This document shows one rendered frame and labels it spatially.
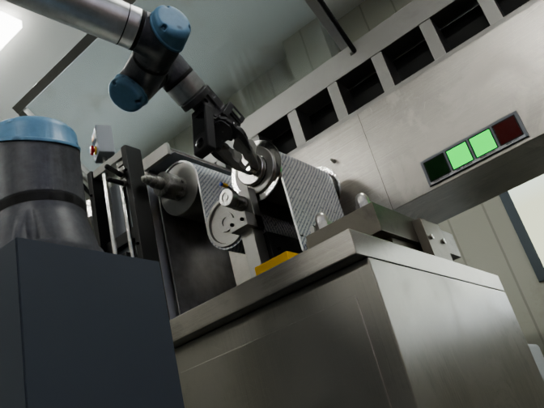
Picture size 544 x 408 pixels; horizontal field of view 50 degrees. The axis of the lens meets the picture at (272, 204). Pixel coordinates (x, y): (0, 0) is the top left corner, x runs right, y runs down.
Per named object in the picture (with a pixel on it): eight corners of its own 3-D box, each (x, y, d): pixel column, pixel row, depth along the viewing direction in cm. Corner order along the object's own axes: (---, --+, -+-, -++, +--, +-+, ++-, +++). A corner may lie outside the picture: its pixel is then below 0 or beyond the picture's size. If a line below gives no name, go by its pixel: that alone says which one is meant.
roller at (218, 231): (212, 255, 137) (202, 210, 142) (278, 267, 157) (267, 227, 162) (249, 234, 131) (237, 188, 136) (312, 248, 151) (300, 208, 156)
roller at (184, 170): (165, 224, 151) (156, 178, 157) (229, 238, 170) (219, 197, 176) (202, 200, 144) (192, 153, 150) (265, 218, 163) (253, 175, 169)
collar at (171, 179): (155, 200, 146) (150, 178, 149) (172, 205, 151) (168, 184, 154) (172, 189, 143) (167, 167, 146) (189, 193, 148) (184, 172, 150)
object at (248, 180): (244, 149, 135) (267, 158, 130) (250, 151, 136) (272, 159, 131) (232, 179, 135) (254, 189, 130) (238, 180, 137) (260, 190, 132)
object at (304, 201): (301, 250, 122) (280, 175, 130) (358, 263, 140) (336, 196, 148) (303, 249, 122) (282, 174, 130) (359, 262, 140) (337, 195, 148)
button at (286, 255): (257, 281, 93) (253, 267, 94) (282, 285, 98) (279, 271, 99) (290, 264, 90) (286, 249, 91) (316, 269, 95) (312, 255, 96)
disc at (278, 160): (240, 214, 134) (224, 161, 141) (242, 214, 135) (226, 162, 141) (288, 180, 127) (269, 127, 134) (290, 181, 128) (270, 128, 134)
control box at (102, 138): (89, 163, 180) (86, 137, 184) (110, 163, 183) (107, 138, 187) (93, 150, 174) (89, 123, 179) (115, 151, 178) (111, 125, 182)
